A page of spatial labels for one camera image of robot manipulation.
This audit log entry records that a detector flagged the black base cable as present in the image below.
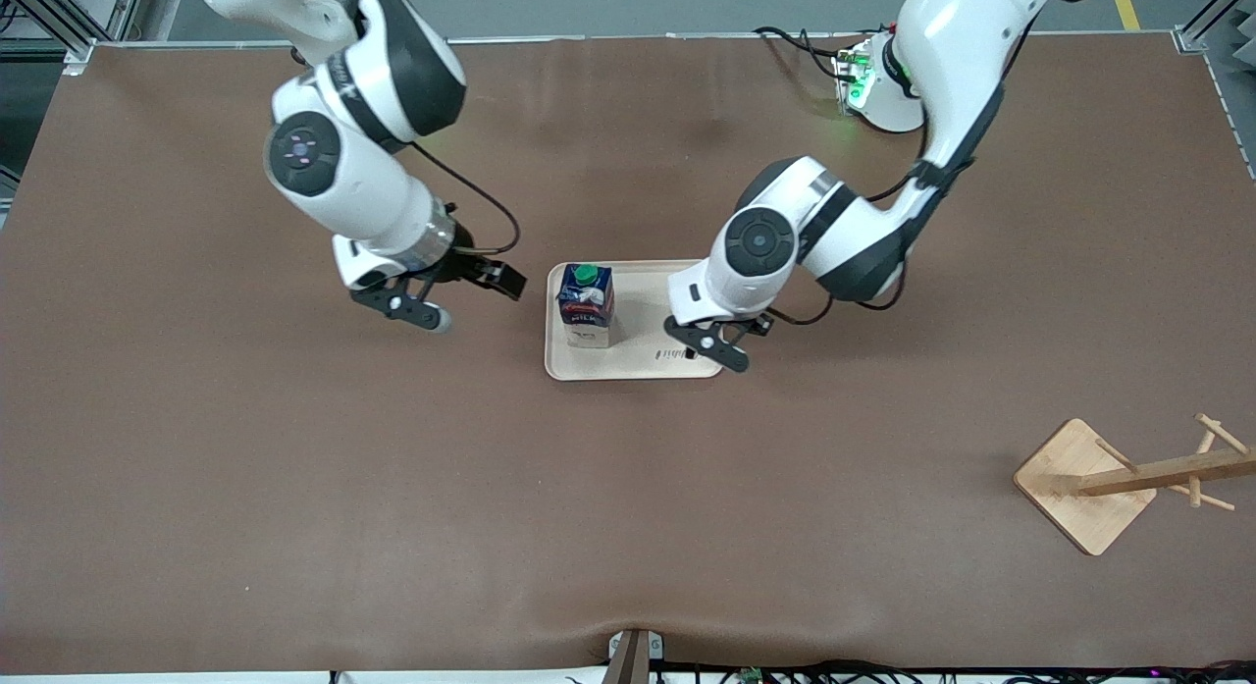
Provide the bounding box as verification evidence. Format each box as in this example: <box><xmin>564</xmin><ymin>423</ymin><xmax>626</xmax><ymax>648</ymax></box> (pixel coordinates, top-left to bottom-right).
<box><xmin>754</xmin><ymin>25</ymin><xmax>847</xmax><ymax>80</ymax></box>

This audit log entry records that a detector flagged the blue milk carton green cap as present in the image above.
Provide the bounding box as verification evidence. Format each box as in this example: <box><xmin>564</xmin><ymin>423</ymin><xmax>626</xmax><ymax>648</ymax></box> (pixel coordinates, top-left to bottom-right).
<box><xmin>556</xmin><ymin>262</ymin><xmax>616</xmax><ymax>349</ymax></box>

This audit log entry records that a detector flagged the beige plastic tray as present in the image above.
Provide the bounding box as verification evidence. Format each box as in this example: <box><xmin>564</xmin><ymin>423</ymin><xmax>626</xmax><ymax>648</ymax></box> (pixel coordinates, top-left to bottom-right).
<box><xmin>545</xmin><ymin>260</ymin><xmax>727</xmax><ymax>382</ymax></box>

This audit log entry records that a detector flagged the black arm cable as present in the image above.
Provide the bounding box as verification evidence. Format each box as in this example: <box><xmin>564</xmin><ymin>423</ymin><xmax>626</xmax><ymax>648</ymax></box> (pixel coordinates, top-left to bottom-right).
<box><xmin>407</xmin><ymin>139</ymin><xmax>522</xmax><ymax>258</ymax></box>
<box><xmin>765</xmin><ymin>154</ymin><xmax>935</xmax><ymax>328</ymax></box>

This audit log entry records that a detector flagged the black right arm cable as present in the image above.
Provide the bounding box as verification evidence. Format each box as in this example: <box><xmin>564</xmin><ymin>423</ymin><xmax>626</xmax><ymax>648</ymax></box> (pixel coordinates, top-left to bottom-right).
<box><xmin>407</xmin><ymin>139</ymin><xmax>522</xmax><ymax>258</ymax></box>

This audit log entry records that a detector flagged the wooden cup rack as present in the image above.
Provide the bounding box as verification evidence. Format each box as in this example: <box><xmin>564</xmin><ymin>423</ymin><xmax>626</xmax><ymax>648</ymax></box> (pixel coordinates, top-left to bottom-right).
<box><xmin>1013</xmin><ymin>412</ymin><xmax>1256</xmax><ymax>557</ymax></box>

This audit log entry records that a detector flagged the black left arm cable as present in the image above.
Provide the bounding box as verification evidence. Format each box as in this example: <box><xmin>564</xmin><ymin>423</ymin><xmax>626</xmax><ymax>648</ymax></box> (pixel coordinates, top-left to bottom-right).
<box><xmin>765</xmin><ymin>154</ymin><xmax>935</xmax><ymax>328</ymax></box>

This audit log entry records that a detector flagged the aluminium frame profile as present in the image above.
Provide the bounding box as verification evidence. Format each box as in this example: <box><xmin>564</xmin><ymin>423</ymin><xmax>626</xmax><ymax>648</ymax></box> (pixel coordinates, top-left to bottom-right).
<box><xmin>0</xmin><ymin>0</ymin><xmax>148</xmax><ymax>75</ymax></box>

